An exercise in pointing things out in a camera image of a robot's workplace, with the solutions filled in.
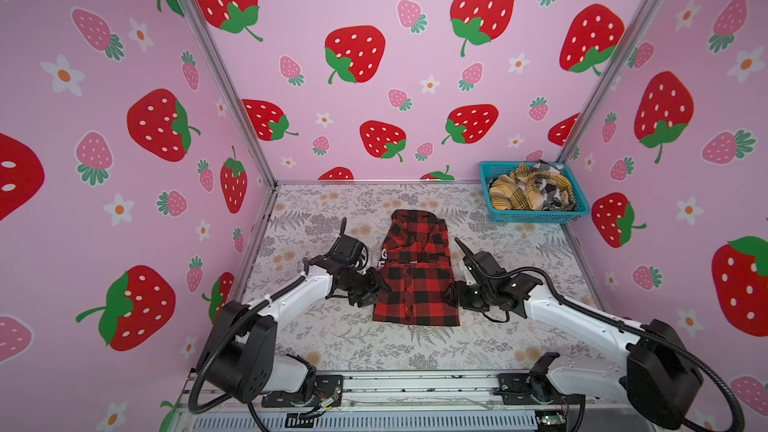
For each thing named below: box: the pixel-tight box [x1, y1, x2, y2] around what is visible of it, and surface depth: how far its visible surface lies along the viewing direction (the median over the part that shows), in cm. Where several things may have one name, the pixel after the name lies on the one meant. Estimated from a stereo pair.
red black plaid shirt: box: [372, 209, 460, 326], surface depth 93 cm
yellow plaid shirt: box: [489, 160, 575, 211], surface depth 106 cm
